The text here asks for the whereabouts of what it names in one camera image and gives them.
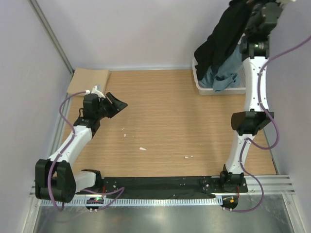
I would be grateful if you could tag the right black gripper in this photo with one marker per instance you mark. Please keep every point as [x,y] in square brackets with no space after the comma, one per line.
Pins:
[277,2]

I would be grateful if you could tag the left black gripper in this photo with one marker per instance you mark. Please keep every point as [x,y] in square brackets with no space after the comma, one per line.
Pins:
[116,106]

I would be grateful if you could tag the black t shirt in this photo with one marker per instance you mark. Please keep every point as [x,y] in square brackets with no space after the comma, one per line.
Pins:
[221,43]

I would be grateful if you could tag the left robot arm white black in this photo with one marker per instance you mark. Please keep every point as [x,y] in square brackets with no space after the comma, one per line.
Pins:
[54,178]

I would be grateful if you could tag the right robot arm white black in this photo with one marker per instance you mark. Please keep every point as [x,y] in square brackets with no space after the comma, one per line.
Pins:
[255,53]

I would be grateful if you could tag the folded beige t shirt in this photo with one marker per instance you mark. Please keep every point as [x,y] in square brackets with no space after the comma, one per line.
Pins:
[85,79]

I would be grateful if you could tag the blue t shirt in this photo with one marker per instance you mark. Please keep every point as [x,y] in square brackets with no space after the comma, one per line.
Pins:
[230,65]

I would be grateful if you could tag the white plastic basket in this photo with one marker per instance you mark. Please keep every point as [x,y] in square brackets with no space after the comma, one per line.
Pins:
[233,84]

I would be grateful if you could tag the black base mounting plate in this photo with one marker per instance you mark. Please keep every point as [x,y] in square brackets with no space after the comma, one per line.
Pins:
[168,188]

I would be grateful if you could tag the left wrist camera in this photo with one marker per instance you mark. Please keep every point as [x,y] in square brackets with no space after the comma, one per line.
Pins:
[96,90]

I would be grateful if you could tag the white slotted cable duct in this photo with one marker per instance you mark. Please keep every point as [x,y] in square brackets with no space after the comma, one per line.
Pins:
[98,202]

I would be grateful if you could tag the aluminium frame rail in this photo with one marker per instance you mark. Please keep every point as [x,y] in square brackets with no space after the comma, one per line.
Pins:
[272,184]

